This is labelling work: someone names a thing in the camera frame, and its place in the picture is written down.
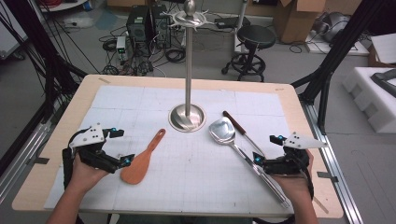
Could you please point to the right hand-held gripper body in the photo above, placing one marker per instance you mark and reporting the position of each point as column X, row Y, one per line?
column 291, row 165

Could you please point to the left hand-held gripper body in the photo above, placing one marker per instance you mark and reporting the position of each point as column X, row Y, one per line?
column 93, row 155

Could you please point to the wooden rice paddle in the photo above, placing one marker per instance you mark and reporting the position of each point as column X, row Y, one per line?
column 137, row 171

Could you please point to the steel spatula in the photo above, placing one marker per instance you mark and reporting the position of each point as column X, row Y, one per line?
column 221, row 130

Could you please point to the steel utensil stand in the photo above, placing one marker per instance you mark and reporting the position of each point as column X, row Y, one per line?
column 188, row 77

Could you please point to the person's left hand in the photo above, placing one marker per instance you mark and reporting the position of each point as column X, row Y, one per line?
column 84, row 175

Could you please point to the person's right hand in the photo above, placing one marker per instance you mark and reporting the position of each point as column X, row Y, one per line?
column 295, row 186

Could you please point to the black tape piece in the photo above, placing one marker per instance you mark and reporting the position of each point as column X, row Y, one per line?
column 39, row 160
column 327, row 176

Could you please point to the small grey device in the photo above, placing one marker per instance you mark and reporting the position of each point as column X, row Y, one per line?
column 121, row 46

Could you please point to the white foam block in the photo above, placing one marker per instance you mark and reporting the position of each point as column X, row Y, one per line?
column 364, row 96

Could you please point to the black round stool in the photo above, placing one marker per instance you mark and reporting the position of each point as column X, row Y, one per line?
column 256, row 35

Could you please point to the black computer tower green label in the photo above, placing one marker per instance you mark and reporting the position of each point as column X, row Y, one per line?
column 137, row 25

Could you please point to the cardboard box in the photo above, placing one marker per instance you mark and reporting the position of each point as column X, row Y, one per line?
column 292, row 21

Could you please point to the dark grey part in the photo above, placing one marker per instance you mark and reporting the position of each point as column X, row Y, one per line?
column 386, row 81

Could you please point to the black flat box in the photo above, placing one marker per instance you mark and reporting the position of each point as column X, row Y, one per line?
column 232, row 22

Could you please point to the grey round device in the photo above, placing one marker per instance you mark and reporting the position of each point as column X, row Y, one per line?
column 334, row 26

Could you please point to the white foam sheet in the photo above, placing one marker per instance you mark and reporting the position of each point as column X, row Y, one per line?
column 384, row 46

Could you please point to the aluminium rail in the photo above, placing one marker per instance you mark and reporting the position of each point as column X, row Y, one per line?
column 342, row 193
column 34, row 137

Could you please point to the black metal frame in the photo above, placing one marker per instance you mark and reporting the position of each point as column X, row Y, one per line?
column 345, row 40
column 37, row 40

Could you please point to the white metal post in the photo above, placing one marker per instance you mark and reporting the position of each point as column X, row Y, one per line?
column 241, row 18

